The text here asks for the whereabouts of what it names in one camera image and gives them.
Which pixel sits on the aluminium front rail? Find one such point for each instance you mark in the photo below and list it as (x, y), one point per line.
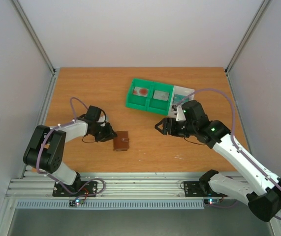
(152, 185)

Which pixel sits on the card with red circles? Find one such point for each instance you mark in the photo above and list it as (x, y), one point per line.
(140, 91)

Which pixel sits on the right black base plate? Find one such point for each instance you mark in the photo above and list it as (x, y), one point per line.
(193, 189)

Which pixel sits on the brown leather card holder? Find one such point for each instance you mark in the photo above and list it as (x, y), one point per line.
(121, 141)

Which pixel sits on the right controller board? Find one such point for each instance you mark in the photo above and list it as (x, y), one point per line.
(212, 201)

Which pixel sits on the right aluminium frame post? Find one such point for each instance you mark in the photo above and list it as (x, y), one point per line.
(248, 33)

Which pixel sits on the left controller board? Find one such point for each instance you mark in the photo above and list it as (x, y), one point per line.
(77, 202)

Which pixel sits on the left aluminium frame post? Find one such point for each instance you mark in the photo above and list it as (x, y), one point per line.
(26, 22)

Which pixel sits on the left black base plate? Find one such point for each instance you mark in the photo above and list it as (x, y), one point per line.
(73, 190)

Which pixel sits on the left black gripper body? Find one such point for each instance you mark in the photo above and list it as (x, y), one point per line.
(102, 134)

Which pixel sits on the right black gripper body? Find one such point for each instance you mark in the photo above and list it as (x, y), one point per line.
(169, 126)

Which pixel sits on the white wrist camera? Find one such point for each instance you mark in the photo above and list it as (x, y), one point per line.
(178, 111)
(102, 121)

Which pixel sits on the white plastic bin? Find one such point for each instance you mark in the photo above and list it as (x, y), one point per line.
(179, 90)

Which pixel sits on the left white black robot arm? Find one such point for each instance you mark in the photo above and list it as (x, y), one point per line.
(46, 146)

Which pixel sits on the grey silver card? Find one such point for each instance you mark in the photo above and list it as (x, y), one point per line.
(160, 95)

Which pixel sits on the aluminium frame post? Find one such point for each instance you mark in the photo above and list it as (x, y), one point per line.
(248, 33)
(26, 22)

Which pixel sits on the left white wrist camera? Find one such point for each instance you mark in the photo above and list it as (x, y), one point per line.
(102, 121)

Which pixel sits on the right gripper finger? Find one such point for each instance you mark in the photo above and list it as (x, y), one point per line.
(162, 123)
(161, 129)

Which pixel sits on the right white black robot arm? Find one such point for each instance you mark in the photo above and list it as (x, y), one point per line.
(262, 191)

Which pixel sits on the grey slotted cable duct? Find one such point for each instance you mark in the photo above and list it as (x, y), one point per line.
(110, 204)

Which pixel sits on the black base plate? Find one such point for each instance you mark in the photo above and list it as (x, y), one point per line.
(73, 190)
(193, 189)

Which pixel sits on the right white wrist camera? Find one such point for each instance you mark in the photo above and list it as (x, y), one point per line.
(178, 111)

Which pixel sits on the controller board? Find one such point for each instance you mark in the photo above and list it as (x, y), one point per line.
(77, 202)
(212, 201)

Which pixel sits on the green bin middle compartment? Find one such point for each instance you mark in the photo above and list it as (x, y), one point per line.
(157, 106)

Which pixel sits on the teal card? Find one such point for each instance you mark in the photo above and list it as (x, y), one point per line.
(180, 99)

